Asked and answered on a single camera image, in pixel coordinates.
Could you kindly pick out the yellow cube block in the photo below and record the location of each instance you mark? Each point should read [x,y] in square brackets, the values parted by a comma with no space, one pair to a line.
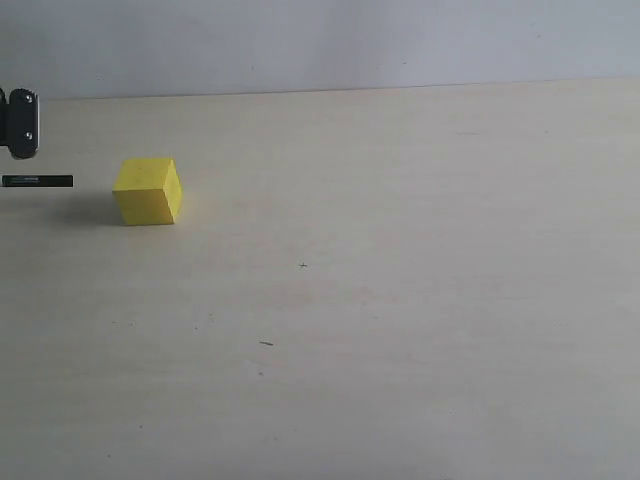
[148,191]

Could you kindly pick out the black and white marker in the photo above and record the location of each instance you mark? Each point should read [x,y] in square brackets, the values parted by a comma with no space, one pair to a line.
[37,181]

